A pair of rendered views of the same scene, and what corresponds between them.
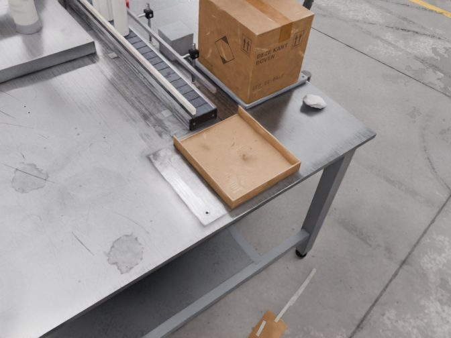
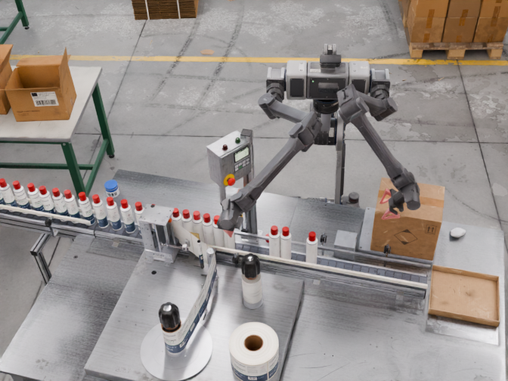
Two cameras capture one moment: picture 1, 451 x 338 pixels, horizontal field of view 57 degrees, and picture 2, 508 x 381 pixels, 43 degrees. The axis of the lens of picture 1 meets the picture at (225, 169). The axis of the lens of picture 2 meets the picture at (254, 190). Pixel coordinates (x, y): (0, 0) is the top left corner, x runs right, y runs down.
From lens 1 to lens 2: 2.24 m
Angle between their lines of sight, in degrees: 22
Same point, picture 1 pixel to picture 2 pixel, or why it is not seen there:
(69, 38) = (288, 289)
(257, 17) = (425, 209)
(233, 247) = not seen: hidden behind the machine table
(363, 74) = (360, 159)
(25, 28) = (258, 302)
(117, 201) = (447, 365)
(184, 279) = not seen: outside the picture
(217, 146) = (448, 298)
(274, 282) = not seen: hidden behind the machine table
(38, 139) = (362, 366)
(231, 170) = (472, 306)
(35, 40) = (271, 307)
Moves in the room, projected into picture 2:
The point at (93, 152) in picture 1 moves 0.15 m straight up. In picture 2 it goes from (399, 350) to (404, 330)
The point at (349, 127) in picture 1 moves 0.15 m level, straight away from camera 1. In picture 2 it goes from (488, 236) to (475, 215)
